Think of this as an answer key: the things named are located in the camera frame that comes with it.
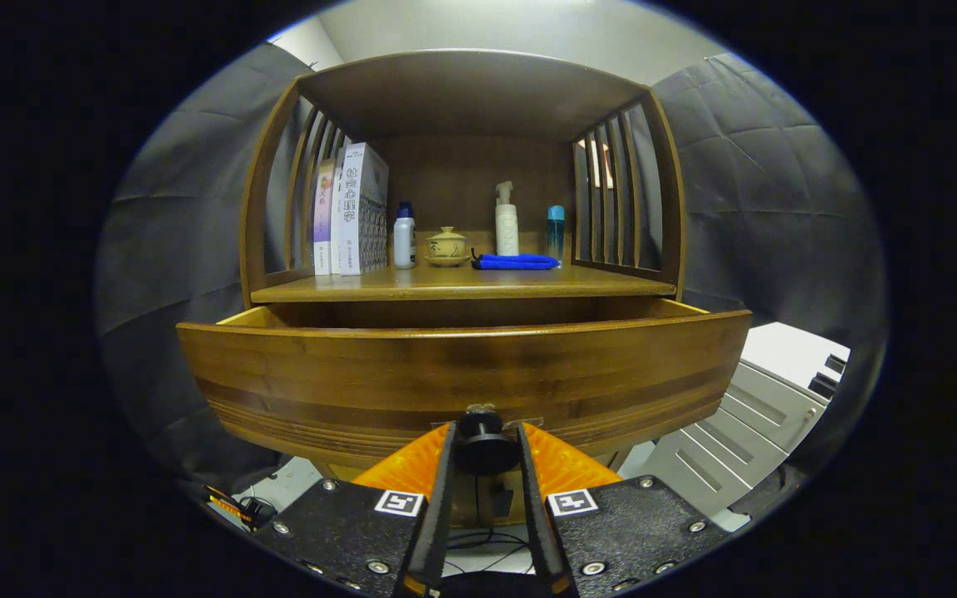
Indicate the purple book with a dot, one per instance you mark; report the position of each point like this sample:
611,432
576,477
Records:
323,216

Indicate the clear bottle teal cap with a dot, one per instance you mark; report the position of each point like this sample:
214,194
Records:
556,237

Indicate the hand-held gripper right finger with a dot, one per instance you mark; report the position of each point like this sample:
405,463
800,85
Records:
535,515

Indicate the thin white book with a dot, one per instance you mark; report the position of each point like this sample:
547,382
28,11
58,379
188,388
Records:
335,241

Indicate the brown wooden countertop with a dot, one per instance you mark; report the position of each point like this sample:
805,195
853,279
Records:
462,282

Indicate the brown wooden cabinet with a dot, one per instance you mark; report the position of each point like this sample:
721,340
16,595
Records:
462,91

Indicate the brown wooden drawer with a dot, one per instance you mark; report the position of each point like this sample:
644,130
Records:
362,374

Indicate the orange black striped object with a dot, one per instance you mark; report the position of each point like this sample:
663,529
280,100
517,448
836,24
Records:
225,505

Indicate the white pump bottle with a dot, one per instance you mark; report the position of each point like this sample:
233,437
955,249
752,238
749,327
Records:
507,232

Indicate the yellow lidded teacup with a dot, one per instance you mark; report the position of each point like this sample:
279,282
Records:
447,247

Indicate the black round drawer knob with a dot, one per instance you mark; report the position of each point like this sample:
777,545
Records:
487,453

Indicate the thick white patterned book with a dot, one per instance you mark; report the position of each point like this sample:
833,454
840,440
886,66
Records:
358,216

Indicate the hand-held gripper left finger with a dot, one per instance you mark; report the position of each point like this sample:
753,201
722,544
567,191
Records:
437,515

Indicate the white bottle blue cap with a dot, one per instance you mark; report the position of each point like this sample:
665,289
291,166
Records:
404,245

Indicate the blue folded cloth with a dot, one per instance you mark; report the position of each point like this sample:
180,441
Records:
520,262

